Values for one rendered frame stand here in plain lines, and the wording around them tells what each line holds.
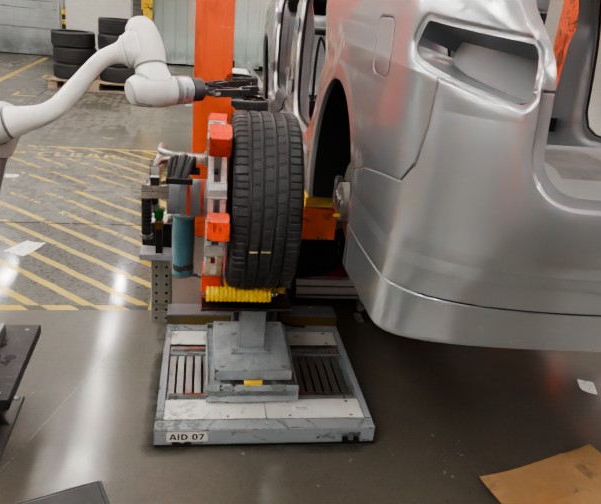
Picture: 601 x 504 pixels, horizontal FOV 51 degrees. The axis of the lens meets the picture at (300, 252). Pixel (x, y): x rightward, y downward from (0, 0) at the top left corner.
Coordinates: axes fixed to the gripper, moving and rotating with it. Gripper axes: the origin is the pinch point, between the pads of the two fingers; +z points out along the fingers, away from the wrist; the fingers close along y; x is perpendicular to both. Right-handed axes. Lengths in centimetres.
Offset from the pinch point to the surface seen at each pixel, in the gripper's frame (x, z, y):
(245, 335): -97, 1, 11
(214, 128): -10.3, -16.2, 10.5
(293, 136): -12.3, 9.5, 18.8
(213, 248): -49, -20, 21
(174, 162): -23.0, -27.4, 4.2
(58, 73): -177, 129, -839
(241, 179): -23.6, -12.3, 23.8
